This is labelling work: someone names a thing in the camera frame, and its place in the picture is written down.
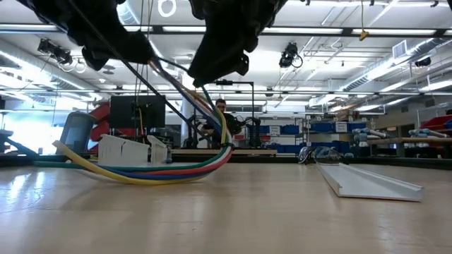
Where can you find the black mounted camera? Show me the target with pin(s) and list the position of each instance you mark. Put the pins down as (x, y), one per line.
(289, 56)
(53, 51)

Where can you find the black computer monitor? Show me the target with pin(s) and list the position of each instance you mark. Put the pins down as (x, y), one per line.
(123, 111)

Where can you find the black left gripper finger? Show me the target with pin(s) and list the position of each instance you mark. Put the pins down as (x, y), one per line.
(123, 47)

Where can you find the person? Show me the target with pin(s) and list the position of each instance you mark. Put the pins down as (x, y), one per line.
(220, 106)

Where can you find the shelf with blue bins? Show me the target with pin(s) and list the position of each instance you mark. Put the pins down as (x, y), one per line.
(289, 129)

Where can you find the yellow hanging plug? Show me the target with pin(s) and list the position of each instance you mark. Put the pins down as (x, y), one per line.
(363, 34)

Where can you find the white duct cover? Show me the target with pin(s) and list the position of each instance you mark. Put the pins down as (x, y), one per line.
(367, 183)

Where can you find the black eyeglasses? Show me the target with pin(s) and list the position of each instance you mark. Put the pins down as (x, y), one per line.
(321, 155)

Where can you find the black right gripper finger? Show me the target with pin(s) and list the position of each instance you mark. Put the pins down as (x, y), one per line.
(219, 60)

